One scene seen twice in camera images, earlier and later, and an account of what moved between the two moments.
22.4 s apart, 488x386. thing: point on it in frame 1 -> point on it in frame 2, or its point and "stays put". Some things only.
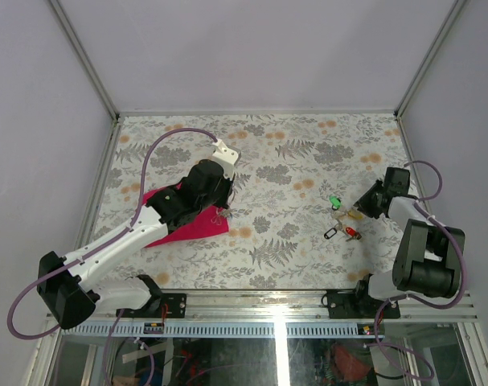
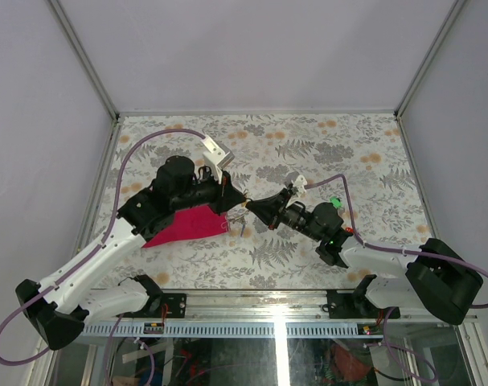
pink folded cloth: [211, 221] stays put
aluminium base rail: [291, 305] stays put
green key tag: [335, 202] stays put
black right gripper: [363, 203] -> [268, 209]
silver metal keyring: [220, 214] -> [241, 219]
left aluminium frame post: [85, 59] stays put
